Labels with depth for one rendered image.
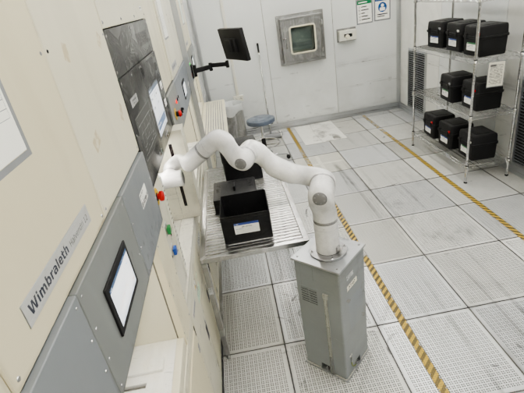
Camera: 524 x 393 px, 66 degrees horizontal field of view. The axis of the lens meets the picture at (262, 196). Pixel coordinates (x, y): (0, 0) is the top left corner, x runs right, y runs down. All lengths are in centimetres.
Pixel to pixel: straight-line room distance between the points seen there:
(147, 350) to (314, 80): 538
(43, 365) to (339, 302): 160
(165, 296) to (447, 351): 173
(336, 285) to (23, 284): 157
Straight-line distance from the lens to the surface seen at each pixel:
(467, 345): 276
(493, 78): 425
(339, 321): 219
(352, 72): 664
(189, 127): 373
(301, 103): 653
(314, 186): 183
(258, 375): 259
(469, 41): 435
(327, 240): 201
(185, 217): 243
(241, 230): 224
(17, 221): 70
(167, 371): 159
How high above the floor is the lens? 198
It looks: 26 degrees down
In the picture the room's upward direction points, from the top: 10 degrees counter-clockwise
